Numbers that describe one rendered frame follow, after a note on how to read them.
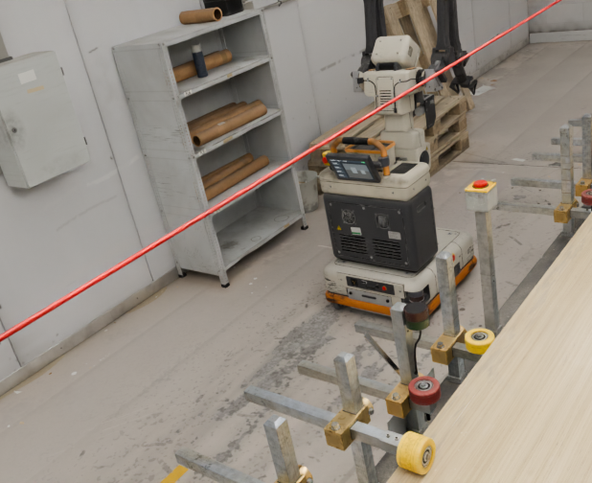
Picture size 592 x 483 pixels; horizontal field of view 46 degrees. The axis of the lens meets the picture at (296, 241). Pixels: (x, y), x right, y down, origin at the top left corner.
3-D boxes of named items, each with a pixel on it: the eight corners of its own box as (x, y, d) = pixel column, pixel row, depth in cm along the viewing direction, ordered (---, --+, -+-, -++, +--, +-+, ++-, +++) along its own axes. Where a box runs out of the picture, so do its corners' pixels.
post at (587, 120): (583, 223, 295) (581, 115, 275) (585, 220, 297) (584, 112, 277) (592, 224, 293) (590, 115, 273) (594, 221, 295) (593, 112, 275)
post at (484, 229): (483, 334, 226) (471, 209, 207) (489, 327, 229) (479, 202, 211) (496, 337, 223) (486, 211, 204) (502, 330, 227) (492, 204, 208)
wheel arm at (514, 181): (511, 187, 304) (510, 178, 302) (513, 184, 306) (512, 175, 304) (616, 195, 277) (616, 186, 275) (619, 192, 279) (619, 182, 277)
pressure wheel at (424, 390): (407, 424, 181) (401, 388, 176) (421, 405, 186) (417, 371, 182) (435, 432, 176) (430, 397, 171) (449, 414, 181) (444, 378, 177)
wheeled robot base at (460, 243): (423, 328, 355) (418, 286, 344) (324, 305, 394) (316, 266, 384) (480, 266, 399) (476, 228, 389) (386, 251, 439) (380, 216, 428)
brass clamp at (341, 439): (325, 444, 162) (321, 427, 160) (355, 409, 171) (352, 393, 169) (346, 452, 158) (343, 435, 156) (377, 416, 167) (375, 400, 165)
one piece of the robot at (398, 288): (404, 299, 354) (402, 285, 350) (338, 286, 379) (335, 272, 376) (406, 297, 355) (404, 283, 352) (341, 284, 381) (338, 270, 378)
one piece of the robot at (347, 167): (392, 192, 341) (375, 159, 326) (333, 186, 363) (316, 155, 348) (401, 174, 346) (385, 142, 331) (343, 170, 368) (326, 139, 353)
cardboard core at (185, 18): (177, 12, 433) (211, 9, 415) (186, 10, 438) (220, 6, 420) (180, 26, 436) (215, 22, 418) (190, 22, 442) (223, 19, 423)
